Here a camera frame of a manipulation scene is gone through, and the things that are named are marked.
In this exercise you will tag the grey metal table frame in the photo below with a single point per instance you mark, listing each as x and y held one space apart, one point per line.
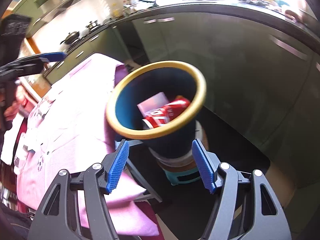
140 170

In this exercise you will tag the person's left hand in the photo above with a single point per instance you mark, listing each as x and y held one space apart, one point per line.
12 112

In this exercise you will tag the black wok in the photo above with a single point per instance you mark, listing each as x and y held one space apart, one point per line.
71 37

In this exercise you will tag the dark blue yellow-rimmed bin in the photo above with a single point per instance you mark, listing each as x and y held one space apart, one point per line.
170 147

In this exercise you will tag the small black pot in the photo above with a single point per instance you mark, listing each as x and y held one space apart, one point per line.
92 25

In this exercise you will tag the silver cardboard box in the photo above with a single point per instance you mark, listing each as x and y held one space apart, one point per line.
152 102

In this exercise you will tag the white plate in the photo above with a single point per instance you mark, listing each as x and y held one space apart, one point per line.
168 0

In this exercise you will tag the yellow oil bottle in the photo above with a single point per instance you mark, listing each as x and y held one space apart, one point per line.
116 12

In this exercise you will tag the crushed red soda can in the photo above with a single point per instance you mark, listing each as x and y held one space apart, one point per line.
162 115

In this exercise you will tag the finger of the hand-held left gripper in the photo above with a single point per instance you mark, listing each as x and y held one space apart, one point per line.
52 56

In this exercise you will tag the black stone countertop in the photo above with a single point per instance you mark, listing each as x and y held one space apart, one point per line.
225 7

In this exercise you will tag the white brown round base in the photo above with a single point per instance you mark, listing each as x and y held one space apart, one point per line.
175 161

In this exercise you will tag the green lower kitchen cabinets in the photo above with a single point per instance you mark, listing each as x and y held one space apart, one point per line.
225 67

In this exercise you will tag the pink cloth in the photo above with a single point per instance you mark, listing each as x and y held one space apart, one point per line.
293 15

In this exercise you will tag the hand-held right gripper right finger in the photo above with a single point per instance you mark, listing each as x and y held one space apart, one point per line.
203 167

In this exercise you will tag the pink floral tablecloth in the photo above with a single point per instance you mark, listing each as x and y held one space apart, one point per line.
75 105

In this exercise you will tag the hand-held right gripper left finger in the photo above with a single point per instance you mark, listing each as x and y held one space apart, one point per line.
118 167

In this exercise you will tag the teal plastic stool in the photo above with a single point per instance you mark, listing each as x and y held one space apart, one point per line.
180 177

